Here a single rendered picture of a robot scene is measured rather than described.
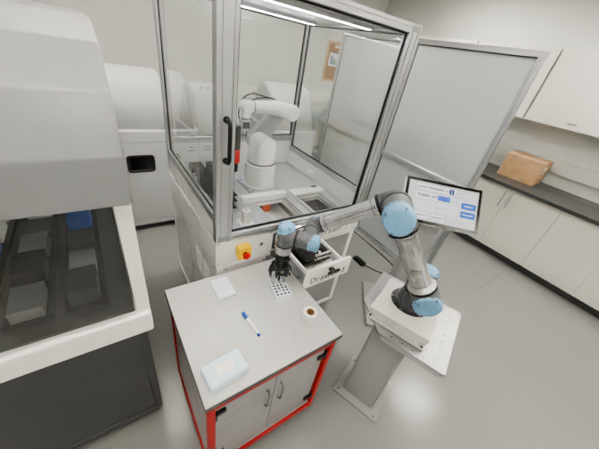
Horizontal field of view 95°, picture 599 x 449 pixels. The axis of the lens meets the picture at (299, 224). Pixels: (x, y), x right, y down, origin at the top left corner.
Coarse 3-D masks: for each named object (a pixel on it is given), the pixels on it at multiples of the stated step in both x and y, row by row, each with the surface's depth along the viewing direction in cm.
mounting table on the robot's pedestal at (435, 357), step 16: (368, 304) 142; (448, 320) 142; (384, 336) 127; (432, 336) 132; (448, 336) 133; (400, 352) 126; (416, 352) 123; (432, 352) 124; (448, 352) 126; (432, 368) 118
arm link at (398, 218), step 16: (400, 192) 106; (384, 208) 101; (400, 208) 96; (384, 224) 100; (400, 224) 98; (416, 224) 101; (400, 240) 102; (416, 240) 104; (400, 256) 109; (416, 256) 105; (416, 272) 108; (416, 288) 112; (432, 288) 111; (416, 304) 113; (432, 304) 110
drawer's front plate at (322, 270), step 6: (342, 258) 143; (348, 258) 144; (324, 264) 137; (330, 264) 138; (336, 264) 140; (342, 264) 144; (348, 264) 147; (312, 270) 132; (318, 270) 134; (324, 270) 137; (342, 270) 148; (306, 276) 132; (312, 276) 134; (318, 276) 137; (324, 276) 141; (330, 276) 144; (306, 282) 134; (318, 282) 140
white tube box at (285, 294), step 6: (270, 282) 138; (282, 282) 140; (270, 288) 138; (276, 288) 136; (282, 288) 138; (288, 288) 137; (276, 294) 133; (282, 294) 134; (288, 294) 134; (276, 300) 132; (282, 300) 134
